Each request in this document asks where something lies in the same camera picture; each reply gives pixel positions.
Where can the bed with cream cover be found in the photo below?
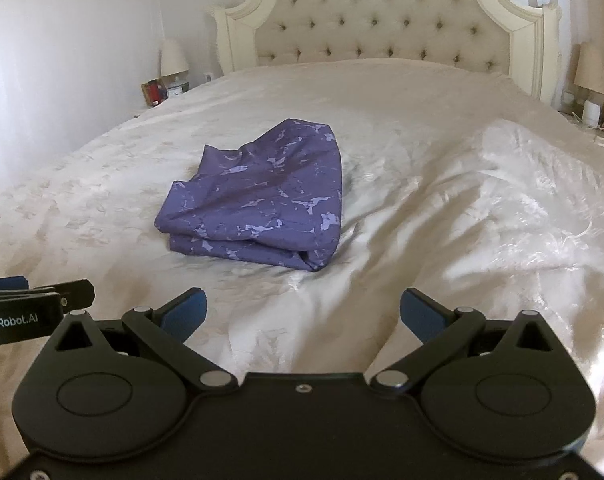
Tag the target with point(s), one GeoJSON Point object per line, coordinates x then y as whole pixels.
{"type": "Point", "coordinates": [431, 185]}

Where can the small red item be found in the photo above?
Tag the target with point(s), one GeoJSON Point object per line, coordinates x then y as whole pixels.
{"type": "Point", "coordinates": [155, 94]}

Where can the small white table clock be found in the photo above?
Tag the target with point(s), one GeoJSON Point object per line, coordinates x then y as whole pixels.
{"type": "Point", "coordinates": [174, 92]}

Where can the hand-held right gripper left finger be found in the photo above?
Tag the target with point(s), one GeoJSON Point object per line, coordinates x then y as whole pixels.
{"type": "Point", "coordinates": [187, 310]}

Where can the cream tufted headboard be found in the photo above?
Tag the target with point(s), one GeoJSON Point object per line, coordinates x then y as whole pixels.
{"type": "Point", "coordinates": [381, 15]}

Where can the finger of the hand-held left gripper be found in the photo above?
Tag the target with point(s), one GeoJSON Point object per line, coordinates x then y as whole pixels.
{"type": "Point", "coordinates": [7, 283]}

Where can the purple patterned hooded jacket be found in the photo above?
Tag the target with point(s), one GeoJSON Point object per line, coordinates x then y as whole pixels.
{"type": "Point", "coordinates": [262, 185]}

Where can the cream shade table lamp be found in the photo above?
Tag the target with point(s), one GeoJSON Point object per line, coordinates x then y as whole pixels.
{"type": "Point", "coordinates": [589, 70]}
{"type": "Point", "coordinates": [174, 57]}

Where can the white cylinder diffuser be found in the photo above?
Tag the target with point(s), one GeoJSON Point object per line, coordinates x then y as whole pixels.
{"type": "Point", "coordinates": [590, 112]}

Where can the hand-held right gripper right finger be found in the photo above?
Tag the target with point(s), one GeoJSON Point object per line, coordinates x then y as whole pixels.
{"type": "Point", "coordinates": [421, 315]}

